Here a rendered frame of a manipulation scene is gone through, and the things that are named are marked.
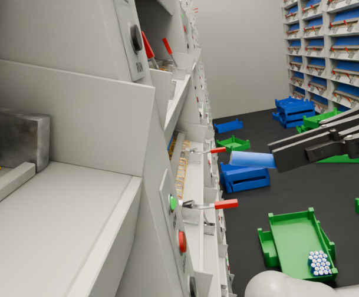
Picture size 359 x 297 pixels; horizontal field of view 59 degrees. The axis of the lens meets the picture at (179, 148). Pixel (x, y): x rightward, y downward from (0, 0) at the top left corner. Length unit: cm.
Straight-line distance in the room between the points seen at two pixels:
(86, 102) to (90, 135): 2
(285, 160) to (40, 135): 30
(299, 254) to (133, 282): 135
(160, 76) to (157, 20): 62
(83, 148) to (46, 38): 6
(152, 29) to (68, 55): 70
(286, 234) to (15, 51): 148
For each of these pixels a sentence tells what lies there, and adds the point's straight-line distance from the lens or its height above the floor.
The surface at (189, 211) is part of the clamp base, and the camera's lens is 49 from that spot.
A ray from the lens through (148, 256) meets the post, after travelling 21.
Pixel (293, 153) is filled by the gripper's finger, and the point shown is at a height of 85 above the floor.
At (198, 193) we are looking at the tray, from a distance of 59.
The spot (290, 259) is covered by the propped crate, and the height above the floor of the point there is 5.
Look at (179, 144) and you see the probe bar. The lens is 77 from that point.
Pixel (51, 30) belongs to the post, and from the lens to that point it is 18.
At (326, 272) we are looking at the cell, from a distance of 145.
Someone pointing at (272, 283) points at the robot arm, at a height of 52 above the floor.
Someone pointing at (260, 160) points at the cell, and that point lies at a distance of 41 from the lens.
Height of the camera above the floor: 99
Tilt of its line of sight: 17 degrees down
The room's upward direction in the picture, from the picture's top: 12 degrees counter-clockwise
